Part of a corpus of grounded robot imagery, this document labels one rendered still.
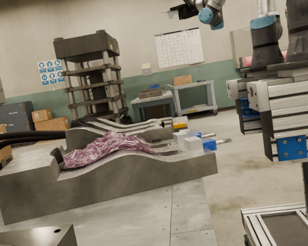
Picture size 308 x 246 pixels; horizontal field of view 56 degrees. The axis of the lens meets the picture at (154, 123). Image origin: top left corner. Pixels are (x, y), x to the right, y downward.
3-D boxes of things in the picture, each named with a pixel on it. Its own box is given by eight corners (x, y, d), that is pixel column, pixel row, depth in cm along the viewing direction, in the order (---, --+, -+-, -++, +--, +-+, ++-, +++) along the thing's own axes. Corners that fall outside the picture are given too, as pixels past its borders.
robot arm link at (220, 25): (206, 30, 157) (203, 9, 156) (213, 31, 166) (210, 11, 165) (220, 26, 153) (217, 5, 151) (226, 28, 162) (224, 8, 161)
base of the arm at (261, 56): (278, 63, 146) (276, 43, 144) (289, 61, 131) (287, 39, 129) (248, 68, 147) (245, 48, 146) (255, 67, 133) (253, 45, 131)
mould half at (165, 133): (175, 136, 125) (170, 106, 124) (174, 151, 100) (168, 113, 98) (66, 153, 131) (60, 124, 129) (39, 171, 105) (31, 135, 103)
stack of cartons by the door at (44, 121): (73, 135, 771) (66, 105, 760) (69, 138, 739) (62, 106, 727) (42, 140, 777) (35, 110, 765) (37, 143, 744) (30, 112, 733)
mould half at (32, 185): (185, 152, 96) (180, 120, 95) (218, 173, 71) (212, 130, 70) (29, 187, 87) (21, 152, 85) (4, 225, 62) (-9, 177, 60)
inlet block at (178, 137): (213, 141, 93) (210, 125, 93) (219, 143, 89) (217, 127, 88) (175, 149, 91) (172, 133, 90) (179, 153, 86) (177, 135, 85)
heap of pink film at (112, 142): (150, 144, 90) (146, 120, 89) (165, 156, 73) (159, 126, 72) (66, 162, 85) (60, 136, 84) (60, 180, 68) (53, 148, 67)
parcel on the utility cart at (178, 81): (189, 86, 725) (188, 74, 721) (192, 86, 693) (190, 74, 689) (173, 89, 723) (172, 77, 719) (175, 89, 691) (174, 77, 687)
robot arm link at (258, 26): (249, 46, 136) (246, 17, 134) (255, 47, 147) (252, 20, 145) (276, 41, 130) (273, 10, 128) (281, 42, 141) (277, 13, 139)
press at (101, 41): (136, 132, 659) (120, 41, 630) (127, 147, 507) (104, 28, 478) (96, 138, 665) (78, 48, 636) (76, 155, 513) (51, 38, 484)
